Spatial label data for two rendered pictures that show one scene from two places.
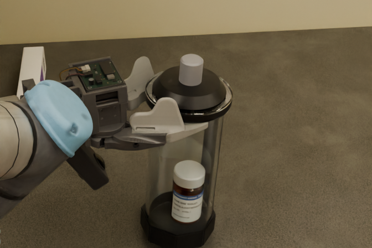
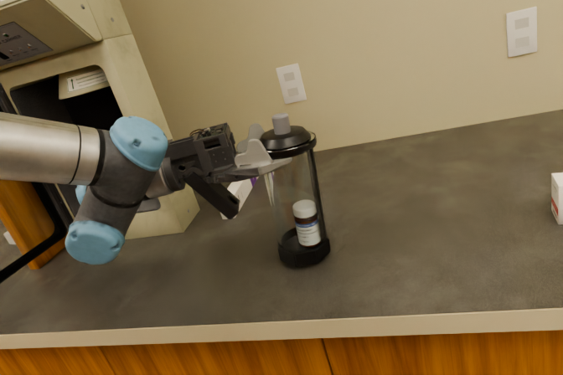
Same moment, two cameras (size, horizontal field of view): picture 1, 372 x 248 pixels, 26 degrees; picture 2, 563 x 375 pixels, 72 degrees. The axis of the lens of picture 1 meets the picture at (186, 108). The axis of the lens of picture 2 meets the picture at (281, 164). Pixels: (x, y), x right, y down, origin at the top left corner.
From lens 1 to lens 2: 0.49 m
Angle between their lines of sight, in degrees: 24
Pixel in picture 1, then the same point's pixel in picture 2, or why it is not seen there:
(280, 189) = (389, 223)
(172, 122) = (262, 158)
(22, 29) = not seen: hidden behind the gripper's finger
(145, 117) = (243, 156)
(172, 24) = (340, 141)
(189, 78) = (277, 129)
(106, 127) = (219, 167)
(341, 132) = (444, 184)
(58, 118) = (122, 134)
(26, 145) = (90, 152)
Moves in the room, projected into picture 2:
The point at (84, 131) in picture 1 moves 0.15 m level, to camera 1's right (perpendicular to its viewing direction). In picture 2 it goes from (147, 146) to (254, 127)
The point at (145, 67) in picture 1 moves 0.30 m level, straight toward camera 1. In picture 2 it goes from (259, 131) to (186, 223)
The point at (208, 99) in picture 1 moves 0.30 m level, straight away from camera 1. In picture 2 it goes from (291, 141) to (329, 90)
